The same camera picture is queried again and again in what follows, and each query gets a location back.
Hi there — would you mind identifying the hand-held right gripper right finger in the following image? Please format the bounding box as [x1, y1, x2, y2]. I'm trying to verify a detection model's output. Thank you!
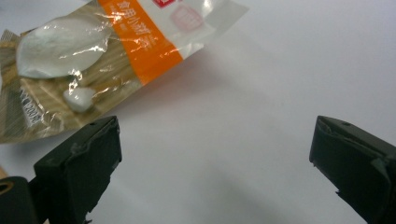
[308, 115, 396, 224]

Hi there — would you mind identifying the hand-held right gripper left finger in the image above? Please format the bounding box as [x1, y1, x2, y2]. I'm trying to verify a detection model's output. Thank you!
[32, 115, 122, 224]

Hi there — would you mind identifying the orange striped plastic powder packet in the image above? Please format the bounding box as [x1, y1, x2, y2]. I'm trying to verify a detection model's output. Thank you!
[0, 0, 249, 145]

